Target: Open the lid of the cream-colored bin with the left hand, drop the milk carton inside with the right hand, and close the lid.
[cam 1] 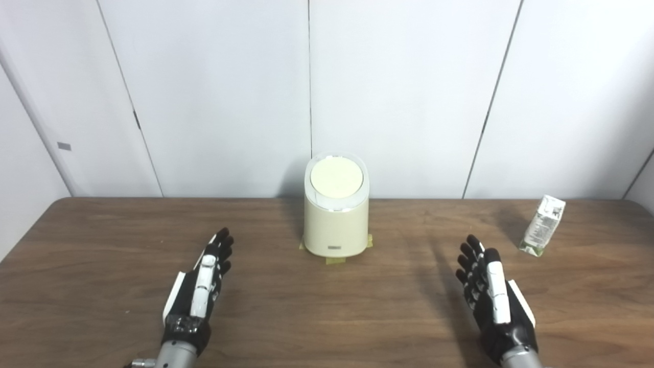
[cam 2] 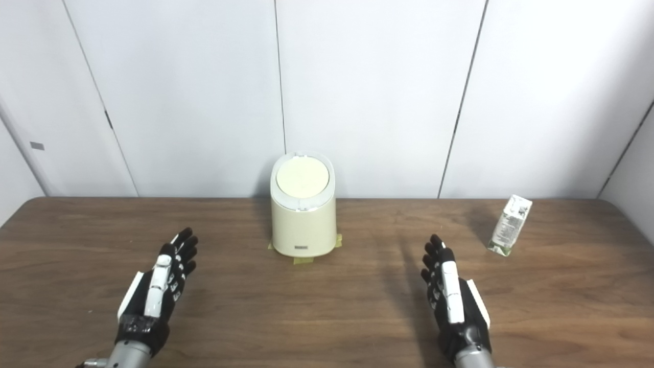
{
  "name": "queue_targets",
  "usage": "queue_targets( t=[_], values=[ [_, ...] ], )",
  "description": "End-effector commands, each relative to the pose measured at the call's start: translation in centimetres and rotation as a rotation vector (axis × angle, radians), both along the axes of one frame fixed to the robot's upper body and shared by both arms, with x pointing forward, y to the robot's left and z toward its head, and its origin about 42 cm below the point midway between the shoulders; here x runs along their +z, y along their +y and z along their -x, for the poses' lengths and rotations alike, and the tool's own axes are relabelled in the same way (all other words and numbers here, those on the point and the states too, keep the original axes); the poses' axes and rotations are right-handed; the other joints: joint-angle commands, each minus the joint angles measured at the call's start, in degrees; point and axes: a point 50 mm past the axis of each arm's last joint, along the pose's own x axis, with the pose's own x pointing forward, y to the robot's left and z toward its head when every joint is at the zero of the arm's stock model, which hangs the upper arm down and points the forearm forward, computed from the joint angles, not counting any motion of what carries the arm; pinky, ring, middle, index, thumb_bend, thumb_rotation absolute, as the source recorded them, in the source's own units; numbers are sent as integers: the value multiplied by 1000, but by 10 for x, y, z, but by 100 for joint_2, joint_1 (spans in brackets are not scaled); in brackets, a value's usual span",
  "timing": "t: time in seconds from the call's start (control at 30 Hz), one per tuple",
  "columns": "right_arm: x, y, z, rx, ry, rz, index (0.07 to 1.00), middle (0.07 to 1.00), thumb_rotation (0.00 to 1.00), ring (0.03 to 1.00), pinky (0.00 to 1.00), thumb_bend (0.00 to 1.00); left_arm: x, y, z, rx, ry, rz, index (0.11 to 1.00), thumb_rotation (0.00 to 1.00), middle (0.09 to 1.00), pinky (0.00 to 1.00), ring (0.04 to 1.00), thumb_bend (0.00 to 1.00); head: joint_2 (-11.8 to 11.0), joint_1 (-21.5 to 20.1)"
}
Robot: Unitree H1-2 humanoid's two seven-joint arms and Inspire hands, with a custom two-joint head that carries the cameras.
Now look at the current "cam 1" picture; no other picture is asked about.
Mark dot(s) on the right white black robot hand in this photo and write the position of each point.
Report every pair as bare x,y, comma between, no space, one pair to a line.
503,317

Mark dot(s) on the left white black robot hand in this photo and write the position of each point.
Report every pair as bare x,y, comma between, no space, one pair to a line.
190,312

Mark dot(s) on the white green milk carton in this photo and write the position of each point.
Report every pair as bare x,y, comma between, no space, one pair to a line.
542,225

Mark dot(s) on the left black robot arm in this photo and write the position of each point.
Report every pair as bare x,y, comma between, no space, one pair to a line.
176,357

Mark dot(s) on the cream-colored bin body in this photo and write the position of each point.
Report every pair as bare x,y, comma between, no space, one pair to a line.
335,230

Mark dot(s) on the grey wall label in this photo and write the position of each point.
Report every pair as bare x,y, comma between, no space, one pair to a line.
64,146

